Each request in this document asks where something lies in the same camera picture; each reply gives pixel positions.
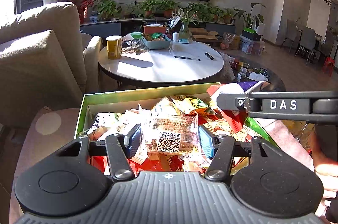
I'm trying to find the red yellow snack bag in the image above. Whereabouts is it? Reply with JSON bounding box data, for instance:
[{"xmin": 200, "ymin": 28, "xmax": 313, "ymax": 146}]
[{"xmin": 207, "ymin": 81, "xmax": 270, "ymax": 132}]

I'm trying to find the clear QR code snack pack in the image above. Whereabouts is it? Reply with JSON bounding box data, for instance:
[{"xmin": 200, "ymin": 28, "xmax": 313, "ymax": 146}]
[{"xmin": 140, "ymin": 110, "xmax": 199, "ymax": 155}]

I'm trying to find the yellow green broad bean bag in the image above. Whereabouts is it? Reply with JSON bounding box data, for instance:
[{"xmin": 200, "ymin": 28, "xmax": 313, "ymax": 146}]
[{"xmin": 170, "ymin": 95, "xmax": 216, "ymax": 116}]

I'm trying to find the yellow sachima snack pack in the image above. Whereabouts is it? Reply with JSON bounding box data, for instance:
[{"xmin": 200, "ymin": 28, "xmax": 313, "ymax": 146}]
[{"xmin": 86, "ymin": 111, "xmax": 140, "ymax": 141}]

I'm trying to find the red crinkled snack bag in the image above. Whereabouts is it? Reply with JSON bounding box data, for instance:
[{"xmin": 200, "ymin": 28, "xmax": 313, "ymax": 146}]
[{"xmin": 87, "ymin": 154, "xmax": 208, "ymax": 175}]

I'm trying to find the teal bowl of snacks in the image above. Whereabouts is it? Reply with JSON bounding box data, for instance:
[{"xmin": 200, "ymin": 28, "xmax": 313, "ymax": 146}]
[{"xmin": 143, "ymin": 35, "xmax": 171, "ymax": 50}]

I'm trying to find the person's right hand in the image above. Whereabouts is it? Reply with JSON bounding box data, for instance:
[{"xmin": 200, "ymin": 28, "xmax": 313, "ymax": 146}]
[{"xmin": 309, "ymin": 132, "xmax": 338, "ymax": 199}]

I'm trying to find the green cardboard box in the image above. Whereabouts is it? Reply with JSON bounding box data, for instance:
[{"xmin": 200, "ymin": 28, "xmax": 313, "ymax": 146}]
[{"xmin": 75, "ymin": 82, "xmax": 278, "ymax": 165}]

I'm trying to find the round dark marble table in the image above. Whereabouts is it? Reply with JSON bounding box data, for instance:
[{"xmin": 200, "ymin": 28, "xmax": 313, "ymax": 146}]
[{"xmin": 215, "ymin": 52, "xmax": 286, "ymax": 92}]

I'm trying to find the white crumpled tissue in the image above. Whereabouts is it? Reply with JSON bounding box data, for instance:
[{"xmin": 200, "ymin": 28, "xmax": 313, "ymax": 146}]
[{"xmin": 247, "ymin": 72, "xmax": 268, "ymax": 82}]

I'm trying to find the grey dining chair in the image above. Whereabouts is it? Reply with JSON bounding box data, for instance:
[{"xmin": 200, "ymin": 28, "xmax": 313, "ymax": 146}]
[{"xmin": 295, "ymin": 27, "xmax": 320, "ymax": 64}]

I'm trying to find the small dark glass bottle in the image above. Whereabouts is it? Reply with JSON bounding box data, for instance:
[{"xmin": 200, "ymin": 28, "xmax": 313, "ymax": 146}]
[{"xmin": 237, "ymin": 67, "xmax": 248, "ymax": 82}]

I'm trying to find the black marker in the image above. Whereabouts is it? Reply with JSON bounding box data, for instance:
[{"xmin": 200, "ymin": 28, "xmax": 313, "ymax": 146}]
[{"xmin": 205, "ymin": 52, "xmax": 214, "ymax": 60}]

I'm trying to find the round white coffee table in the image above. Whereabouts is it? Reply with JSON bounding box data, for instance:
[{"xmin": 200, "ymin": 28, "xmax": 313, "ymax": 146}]
[{"xmin": 98, "ymin": 41, "xmax": 224, "ymax": 87}]

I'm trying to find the black pen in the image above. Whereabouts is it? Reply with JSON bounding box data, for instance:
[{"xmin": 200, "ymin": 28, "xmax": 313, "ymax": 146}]
[{"xmin": 174, "ymin": 55, "xmax": 201, "ymax": 61}]

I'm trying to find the yellow canister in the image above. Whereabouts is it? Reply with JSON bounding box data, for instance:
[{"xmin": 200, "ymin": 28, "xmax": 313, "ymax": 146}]
[{"xmin": 106, "ymin": 35, "xmax": 122, "ymax": 60}]

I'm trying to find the beige sofa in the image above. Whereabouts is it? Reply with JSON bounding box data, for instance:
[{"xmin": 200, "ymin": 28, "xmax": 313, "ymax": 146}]
[{"xmin": 1, "ymin": 2, "xmax": 102, "ymax": 128}]

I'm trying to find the cardboard box on floor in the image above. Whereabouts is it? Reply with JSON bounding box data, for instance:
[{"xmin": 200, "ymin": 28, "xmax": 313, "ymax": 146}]
[{"xmin": 189, "ymin": 28, "xmax": 218, "ymax": 41}]

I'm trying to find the dark tv console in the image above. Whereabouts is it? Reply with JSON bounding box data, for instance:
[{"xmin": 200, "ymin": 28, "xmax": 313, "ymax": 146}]
[{"xmin": 80, "ymin": 18, "xmax": 236, "ymax": 46}]

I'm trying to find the orange tissue box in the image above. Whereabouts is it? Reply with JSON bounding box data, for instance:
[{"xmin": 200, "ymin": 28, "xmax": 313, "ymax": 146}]
[{"xmin": 143, "ymin": 24, "xmax": 167, "ymax": 35}]

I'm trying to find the glass vase with plant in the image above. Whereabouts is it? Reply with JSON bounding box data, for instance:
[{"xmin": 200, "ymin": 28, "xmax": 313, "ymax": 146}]
[{"xmin": 177, "ymin": 6, "xmax": 198, "ymax": 41}]

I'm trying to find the red flower arrangement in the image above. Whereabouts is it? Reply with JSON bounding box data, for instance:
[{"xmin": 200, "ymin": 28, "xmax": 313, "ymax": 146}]
[{"xmin": 66, "ymin": 0, "xmax": 99, "ymax": 24}]

